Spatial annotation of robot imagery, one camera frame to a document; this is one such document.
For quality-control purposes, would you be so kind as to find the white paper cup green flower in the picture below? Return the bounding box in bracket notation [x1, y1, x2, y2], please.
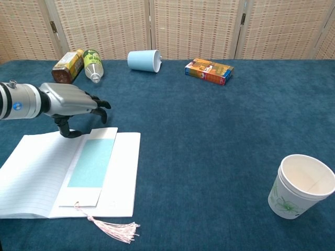
[267, 167, 334, 220]

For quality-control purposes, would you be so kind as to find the white lined notebook yellow spine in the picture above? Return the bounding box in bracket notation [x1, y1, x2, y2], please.
[0, 130, 141, 219]

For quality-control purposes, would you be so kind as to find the brown tea bottle yellow label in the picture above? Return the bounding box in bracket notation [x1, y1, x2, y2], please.
[51, 50, 85, 85]

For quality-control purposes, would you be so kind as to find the clear bottle green label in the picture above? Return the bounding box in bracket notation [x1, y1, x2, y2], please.
[83, 49, 105, 84]

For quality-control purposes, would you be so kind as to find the orange snack box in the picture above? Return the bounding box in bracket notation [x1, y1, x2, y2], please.
[184, 58, 235, 86]

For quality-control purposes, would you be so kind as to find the dark blue table cloth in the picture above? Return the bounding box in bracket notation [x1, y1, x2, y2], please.
[0, 59, 335, 251]

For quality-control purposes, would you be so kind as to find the light blue bookmark pink tassel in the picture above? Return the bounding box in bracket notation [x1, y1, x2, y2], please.
[59, 127, 140, 245]

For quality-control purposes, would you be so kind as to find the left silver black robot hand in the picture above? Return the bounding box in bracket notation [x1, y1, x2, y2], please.
[39, 82, 111, 139]

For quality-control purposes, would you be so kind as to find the light blue mug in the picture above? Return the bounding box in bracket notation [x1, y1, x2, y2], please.
[127, 49, 162, 74]

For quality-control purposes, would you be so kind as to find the woven folding screen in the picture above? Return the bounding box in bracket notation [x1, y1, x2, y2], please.
[0, 0, 335, 65]

